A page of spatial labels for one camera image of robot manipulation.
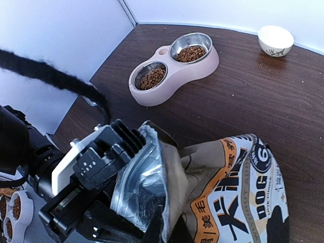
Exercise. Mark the front steel feeder bowl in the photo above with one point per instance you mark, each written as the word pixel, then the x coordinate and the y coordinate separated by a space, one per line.
pixel 150 76

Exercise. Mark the white triple bowl outside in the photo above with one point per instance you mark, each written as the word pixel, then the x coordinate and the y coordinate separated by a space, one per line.
pixel 18 214

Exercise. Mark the rear steel feeder bowl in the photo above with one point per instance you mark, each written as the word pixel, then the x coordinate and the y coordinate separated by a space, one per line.
pixel 188 40

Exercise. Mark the white floral ceramic bowl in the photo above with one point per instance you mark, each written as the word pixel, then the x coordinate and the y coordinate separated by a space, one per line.
pixel 275 41

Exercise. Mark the steel feeder bowl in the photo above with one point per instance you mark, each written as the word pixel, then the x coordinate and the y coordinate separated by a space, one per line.
pixel 150 76
pixel 188 40

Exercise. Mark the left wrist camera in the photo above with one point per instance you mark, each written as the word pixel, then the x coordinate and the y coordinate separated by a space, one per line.
pixel 97 157

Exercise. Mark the left aluminium frame post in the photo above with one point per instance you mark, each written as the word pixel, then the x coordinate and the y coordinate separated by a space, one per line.
pixel 128 11

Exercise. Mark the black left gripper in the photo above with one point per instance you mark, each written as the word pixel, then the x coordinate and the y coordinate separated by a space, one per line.
pixel 87 212

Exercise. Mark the brown kibble pellets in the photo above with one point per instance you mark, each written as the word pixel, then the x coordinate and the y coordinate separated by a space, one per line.
pixel 190 54

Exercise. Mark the pet food bag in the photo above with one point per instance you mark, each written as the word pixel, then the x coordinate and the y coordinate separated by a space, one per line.
pixel 228 190

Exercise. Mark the pink double pet feeder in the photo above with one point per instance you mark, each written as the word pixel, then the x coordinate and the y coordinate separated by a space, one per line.
pixel 177 73

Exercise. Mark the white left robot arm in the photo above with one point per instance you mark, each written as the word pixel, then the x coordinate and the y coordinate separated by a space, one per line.
pixel 24 149

